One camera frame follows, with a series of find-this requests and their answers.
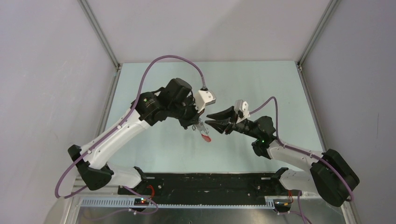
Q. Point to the red-handled metal key holder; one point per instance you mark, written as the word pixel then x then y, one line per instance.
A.
pixel 200 126

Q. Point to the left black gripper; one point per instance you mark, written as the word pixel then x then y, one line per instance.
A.
pixel 192 120

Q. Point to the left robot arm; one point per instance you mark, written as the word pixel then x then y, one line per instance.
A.
pixel 173 101

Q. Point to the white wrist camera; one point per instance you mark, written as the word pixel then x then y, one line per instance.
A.
pixel 203 98
pixel 241 108

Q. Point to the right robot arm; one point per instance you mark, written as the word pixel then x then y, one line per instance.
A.
pixel 323 173

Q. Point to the right aluminium frame post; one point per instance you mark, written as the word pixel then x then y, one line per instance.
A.
pixel 321 25

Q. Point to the left aluminium frame post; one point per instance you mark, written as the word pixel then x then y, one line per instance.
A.
pixel 92 19

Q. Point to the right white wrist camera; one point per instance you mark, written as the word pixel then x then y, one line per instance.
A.
pixel 241 108

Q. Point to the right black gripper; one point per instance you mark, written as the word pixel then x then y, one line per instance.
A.
pixel 226 122

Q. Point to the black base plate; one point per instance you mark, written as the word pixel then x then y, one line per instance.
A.
pixel 211 188

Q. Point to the aluminium frame post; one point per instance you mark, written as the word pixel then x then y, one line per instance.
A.
pixel 321 25
pixel 92 19

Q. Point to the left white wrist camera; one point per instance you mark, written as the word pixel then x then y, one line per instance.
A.
pixel 203 98

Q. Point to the grey cable duct rail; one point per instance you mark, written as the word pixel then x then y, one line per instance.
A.
pixel 110 202

